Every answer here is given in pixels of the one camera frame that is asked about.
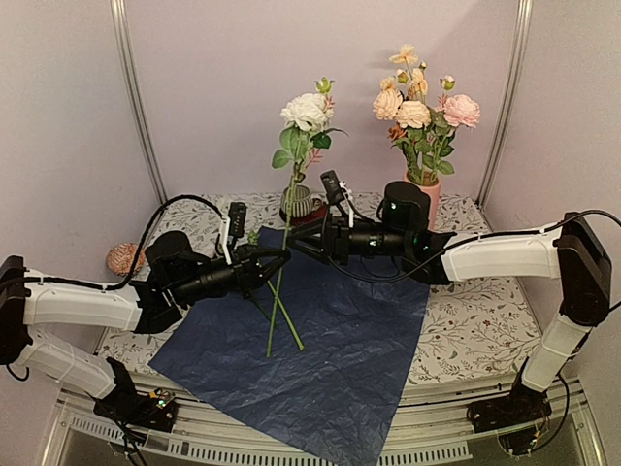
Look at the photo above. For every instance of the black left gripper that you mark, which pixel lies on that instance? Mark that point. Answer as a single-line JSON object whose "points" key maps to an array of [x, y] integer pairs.
{"points": [[247, 269]]}

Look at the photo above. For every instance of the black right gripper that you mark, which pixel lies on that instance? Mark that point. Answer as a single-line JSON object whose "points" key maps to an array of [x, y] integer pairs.
{"points": [[333, 225]]}

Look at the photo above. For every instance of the artificial flower bouquet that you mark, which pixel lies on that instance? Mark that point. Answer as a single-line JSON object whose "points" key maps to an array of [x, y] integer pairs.
{"points": [[253, 239]]}

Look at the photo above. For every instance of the white rose stem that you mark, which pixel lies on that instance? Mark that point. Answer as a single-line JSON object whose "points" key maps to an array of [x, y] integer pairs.
{"points": [[305, 136]]}

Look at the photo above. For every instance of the orange rose stem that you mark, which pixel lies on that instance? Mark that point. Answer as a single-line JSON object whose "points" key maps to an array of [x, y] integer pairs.
{"points": [[401, 137]]}

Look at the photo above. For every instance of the peach rose cluster stem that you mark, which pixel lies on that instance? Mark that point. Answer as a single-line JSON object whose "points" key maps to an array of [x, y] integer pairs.
{"points": [[392, 105]]}

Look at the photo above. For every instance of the pink rose stem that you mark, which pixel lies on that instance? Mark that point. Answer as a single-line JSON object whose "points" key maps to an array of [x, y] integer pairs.
{"points": [[453, 111]]}

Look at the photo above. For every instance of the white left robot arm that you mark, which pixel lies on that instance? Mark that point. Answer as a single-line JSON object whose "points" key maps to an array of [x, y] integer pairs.
{"points": [[30, 300]]}

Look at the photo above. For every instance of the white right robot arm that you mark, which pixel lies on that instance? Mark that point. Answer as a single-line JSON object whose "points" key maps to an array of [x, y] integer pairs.
{"points": [[538, 291]]}

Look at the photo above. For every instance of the pink vase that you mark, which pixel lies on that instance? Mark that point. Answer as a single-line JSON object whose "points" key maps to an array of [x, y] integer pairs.
{"points": [[433, 191]]}

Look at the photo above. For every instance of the dark red saucer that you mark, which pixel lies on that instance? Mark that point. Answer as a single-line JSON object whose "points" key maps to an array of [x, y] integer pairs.
{"points": [[310, 216]]}

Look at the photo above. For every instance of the striped ceramic cup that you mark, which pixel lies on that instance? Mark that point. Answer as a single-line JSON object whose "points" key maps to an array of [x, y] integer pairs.
{"points": [[300, 203]]}

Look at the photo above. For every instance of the floral tablecloth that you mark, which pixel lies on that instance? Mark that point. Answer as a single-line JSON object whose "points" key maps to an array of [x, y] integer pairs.
{"points": [[455, 213]]}

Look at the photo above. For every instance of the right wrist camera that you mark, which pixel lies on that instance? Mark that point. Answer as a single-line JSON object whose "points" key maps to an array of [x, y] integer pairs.
{"points": [[334, 189]]}

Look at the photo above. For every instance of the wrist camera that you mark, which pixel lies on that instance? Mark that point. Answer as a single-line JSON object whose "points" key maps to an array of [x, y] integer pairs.
{"points": [[231, 229], [334, 189]]}

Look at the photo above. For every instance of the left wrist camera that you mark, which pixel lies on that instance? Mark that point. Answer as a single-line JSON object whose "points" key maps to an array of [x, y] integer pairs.
{"points": [[231, 229]]}

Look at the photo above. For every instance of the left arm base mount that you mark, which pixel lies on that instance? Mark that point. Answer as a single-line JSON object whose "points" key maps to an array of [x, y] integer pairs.
{"points": [[155, 411]]}

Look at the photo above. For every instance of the aluminium front rail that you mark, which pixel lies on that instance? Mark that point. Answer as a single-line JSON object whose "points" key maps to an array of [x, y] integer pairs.
{"points": [[431, 426]]}

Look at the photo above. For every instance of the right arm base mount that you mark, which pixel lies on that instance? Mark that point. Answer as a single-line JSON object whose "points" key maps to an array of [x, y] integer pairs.
{"points": [[509, 411]]}

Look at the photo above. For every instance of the left aluminium frame post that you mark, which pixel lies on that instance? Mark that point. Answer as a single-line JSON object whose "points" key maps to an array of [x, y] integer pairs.
{"points": [[130, 75]]}

